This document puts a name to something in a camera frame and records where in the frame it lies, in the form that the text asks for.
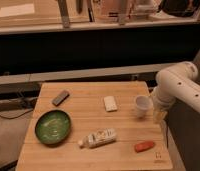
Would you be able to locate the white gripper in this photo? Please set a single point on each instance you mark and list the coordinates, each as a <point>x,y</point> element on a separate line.
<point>162,102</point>

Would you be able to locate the white ceramic cup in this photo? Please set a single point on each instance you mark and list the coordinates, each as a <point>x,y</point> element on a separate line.
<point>143,104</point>

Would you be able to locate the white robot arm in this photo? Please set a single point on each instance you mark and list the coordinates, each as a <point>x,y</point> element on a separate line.
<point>175,82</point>

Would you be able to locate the orange carrot toy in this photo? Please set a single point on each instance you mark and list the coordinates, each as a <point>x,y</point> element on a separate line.
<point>143,146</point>

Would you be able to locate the white rectangular block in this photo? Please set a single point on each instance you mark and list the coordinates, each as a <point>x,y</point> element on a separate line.
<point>110,104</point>

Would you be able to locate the grey rectangular block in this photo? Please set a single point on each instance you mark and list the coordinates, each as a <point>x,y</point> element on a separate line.
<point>60,98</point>

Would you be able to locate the green bowl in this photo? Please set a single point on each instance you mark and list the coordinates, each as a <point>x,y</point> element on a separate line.
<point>53,127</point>

